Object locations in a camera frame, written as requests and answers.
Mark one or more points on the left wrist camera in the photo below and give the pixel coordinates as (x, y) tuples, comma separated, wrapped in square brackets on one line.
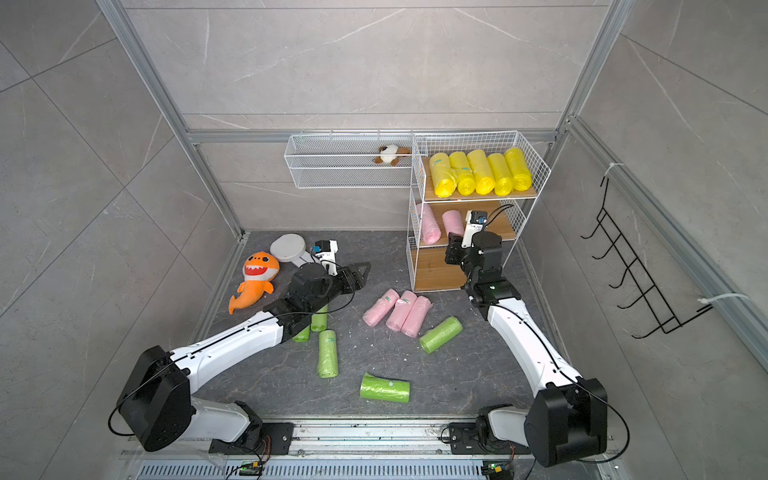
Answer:
[(324, 252)]

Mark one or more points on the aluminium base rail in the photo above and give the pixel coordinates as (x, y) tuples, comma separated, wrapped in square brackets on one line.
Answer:
[(437, 447)]

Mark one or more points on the white folding stand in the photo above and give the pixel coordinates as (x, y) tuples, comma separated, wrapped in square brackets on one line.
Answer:
[(292, 248)]

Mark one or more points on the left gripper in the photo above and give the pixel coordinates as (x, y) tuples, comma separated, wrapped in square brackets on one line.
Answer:
[(356, 283)]

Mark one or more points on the green roll bottom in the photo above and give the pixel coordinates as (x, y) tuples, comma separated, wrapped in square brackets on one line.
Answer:
[(375, 388)]

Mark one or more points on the black wall hook rack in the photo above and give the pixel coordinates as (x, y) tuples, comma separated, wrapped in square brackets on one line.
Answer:
[(635, 272)]

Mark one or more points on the yellow roll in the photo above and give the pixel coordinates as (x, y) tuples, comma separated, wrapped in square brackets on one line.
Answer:
[(483, 175), (465, 180), (442, 175), (522, 178)]

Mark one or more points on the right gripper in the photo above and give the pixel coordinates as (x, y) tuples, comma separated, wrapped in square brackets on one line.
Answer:
[(454, 249)]

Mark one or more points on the yellow roll horizontal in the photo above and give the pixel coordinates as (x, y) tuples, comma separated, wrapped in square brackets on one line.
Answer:
[(502, 175)]

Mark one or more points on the green roll right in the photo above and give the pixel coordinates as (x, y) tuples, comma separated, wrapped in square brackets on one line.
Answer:
[(439, 335)]

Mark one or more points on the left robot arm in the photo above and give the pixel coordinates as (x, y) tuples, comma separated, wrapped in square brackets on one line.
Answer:
[(158, 402)]

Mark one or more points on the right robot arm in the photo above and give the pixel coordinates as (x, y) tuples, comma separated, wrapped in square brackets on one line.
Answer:
[(568, 418)]

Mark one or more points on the green roll lower left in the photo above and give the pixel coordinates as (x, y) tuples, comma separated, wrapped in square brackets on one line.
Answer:
[(327, 366)]

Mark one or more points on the pink roll top angled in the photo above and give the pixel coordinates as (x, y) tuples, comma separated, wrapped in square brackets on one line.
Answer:
[(453, 223)]

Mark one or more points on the white three-tier wire shelf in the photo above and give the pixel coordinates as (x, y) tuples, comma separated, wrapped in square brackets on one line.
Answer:
[(507, 215)]

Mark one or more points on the orange shark plush toy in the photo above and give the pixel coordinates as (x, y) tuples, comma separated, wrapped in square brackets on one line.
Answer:
[(258, 270)]

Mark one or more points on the green roll far left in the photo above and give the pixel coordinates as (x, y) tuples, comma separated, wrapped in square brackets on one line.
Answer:
[(303, 335)]

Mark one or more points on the white wall wire basket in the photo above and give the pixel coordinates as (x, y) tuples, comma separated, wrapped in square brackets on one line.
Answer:
[(345, 160)]

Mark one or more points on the brown white plush puppy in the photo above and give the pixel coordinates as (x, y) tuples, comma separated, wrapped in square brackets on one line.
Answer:
[(392, 154)]

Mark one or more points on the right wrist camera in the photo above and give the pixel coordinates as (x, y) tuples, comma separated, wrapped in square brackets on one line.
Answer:
[(475, 222)]

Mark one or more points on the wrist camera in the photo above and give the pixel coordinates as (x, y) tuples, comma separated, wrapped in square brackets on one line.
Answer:
[(475, 222), (324, 252)]

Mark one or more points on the green roll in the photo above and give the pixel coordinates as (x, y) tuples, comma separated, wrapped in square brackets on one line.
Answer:
[(439, 335), (303, 335), (319, 321), (375, 388), (327, 366)]

